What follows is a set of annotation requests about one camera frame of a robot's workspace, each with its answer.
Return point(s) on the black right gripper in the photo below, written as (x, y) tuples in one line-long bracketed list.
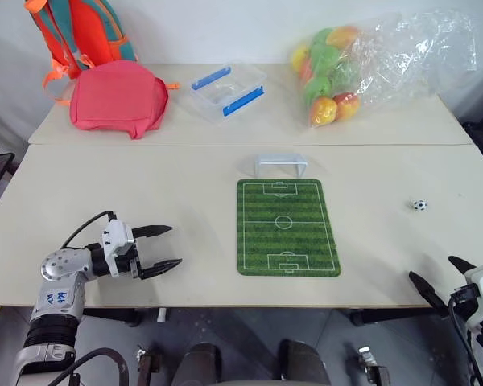
[(465, 295)]

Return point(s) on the red yellow toy fruit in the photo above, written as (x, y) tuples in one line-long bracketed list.
[(347, 105)]

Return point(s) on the pink fabric bag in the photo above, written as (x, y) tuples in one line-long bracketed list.
[(116, 96)]

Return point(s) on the black table foot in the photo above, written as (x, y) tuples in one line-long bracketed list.
[(390, 315), (116, 315)]

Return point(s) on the clear box with blue clips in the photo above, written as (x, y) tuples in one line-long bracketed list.
[(227, 94)]

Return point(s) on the dark caster bracket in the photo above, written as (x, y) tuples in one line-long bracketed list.
[(372, 366), (147, 366)]

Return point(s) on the orange yellow toy fruit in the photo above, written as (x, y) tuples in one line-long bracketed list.
[(342, 37), (324, 111)]

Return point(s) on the orange teal backpack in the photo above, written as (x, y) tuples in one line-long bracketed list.
[(88, 32)]

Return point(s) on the tiny soccer ball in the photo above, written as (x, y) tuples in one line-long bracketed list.
[(419, 205)]

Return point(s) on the green toy fruit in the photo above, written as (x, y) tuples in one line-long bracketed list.
[(317, 88), (321, 37), (345, 76), (324, 57)]

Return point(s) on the green soccer field mat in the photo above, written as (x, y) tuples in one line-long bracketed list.
[(286, 241)]

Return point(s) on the small white table peg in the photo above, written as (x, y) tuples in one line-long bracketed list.
[(161, 314)]

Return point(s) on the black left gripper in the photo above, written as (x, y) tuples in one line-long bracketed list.
[(136, 263)]

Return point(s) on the clear plastic bag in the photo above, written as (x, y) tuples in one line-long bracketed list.
[(406, 68)]

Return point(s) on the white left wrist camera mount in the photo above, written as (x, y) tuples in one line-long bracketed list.
[(116, 237)]

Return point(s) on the small white soccer goal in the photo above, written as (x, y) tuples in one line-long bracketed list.
[(279, 162)]

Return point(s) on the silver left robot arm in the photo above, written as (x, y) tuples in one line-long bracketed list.
[(60, 297)]

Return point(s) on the dark rounded shape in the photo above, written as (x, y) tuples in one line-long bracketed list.
[(304, 362), (201, 364)]

